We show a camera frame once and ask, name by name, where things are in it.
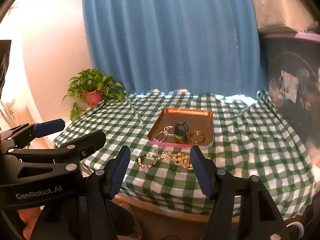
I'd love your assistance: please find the mixed bead bracelet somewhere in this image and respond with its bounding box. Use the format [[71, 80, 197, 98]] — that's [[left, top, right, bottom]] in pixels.
[[138, 152, 161, 169]]

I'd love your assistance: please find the wooden bead bracelet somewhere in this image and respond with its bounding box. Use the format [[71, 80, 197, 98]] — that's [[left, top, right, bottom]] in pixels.
[[171, 152, 194, 171]]

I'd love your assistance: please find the black smartwatch green trim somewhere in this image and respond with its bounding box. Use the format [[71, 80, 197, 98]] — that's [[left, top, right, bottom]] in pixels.
[[174, 121, 189, 140]]

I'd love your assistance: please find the thin bangle bracelet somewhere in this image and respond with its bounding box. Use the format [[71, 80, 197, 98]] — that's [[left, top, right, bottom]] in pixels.
[[188, 130, 206, 145]]

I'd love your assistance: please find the person left hand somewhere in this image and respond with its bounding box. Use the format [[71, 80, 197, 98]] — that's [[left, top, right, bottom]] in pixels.
[[18, 207, 42, 239]]

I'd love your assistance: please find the green checkered tablecloth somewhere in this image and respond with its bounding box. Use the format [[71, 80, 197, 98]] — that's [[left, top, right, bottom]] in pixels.
[[54, 91, 316, 219]]

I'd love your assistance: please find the potted green plant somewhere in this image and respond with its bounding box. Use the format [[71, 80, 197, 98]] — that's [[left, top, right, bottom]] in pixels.
[[64, 68, 129, 121]]

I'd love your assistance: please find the copper pink tray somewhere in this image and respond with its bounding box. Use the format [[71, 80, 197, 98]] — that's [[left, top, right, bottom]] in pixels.
[[147, 108, 214, 149]]

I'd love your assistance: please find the clear storage bin purple lid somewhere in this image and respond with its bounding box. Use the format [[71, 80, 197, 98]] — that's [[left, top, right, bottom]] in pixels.
[[262, 33, 319, 156]]

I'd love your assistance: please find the blue curtain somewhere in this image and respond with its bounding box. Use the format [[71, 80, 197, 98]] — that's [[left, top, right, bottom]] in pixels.
[[82, 0, 267, 97]]

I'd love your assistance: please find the beige fabric storage box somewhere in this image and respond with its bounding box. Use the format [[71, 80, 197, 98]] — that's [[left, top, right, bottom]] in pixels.
[[252, 0, 319, 34]]

